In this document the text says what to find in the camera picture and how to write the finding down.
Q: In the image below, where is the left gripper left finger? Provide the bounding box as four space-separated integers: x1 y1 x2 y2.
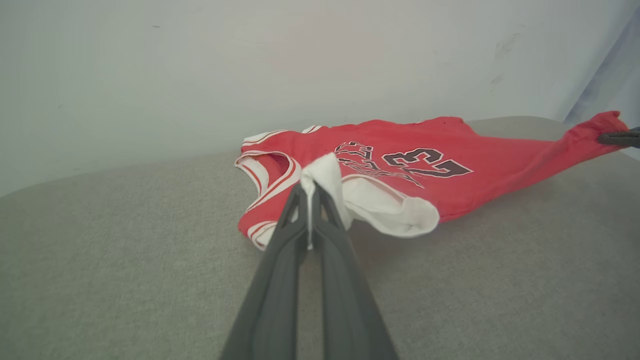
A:
220 182 309 360

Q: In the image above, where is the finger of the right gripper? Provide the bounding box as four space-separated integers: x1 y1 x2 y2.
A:
596 127 640 149

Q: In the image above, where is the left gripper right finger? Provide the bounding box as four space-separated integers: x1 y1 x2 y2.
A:
312 183 398 360

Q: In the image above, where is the red white basketball jersey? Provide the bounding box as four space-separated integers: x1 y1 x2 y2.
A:
234 111 630 251

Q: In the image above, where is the grey fabric sofa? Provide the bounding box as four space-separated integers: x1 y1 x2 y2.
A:
0 116 640 360

